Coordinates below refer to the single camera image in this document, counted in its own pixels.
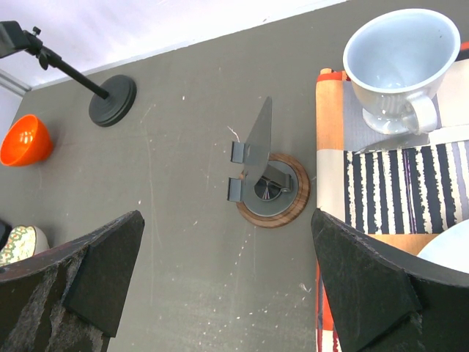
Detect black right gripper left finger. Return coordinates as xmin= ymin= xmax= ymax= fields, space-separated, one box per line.
xmin=1 ymin=210 xmax=145 ymax=351

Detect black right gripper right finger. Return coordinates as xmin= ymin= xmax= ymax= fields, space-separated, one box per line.
xmin=311 ymin=209 xmax=468 ymax=351

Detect grey metal phone stand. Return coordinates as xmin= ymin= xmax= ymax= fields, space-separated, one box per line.
xmin=226 ymin=96 xmax=311 ymax=229

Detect patterned floral small bowl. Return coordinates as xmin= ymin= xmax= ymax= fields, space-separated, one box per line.
xmin=1 ymin=225 xmax=50 ymax=266

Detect white plate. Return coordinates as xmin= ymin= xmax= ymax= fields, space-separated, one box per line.
xmin=417 ymin=220 xmax=469 ymax=274

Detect colourful patchwork placemat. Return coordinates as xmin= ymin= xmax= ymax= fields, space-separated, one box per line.
xmin=316 ymin=44 xmax=468 ymax=351

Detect orange bowl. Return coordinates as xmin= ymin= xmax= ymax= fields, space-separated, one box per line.
xmin=1 ymin=114 xmax=53 ymax=167

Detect light blue ceramic cup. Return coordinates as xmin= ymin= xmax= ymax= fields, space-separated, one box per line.
xmin=343 ymin=9 xmax=461 ymax=135

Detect black camera stand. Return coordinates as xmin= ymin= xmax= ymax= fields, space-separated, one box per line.
xmin=1 ymin=21 xmax=137 ymax=128

